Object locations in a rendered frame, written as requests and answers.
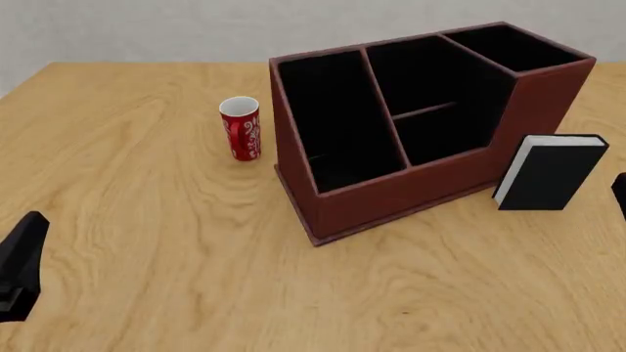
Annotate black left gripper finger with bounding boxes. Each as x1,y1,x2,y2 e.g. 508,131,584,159
0,210,51,290

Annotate black hardcover book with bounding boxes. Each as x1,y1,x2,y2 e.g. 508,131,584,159
491,134,610,212

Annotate red-brown desk caddy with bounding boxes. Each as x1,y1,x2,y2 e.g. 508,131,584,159
268,21,598,247

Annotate red patterned mug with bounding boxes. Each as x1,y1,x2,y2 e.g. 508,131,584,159
218,96,263,162

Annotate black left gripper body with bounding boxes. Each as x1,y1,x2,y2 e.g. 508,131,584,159
0,281,41,324

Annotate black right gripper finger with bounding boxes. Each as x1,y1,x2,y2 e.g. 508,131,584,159
610,171,626,223

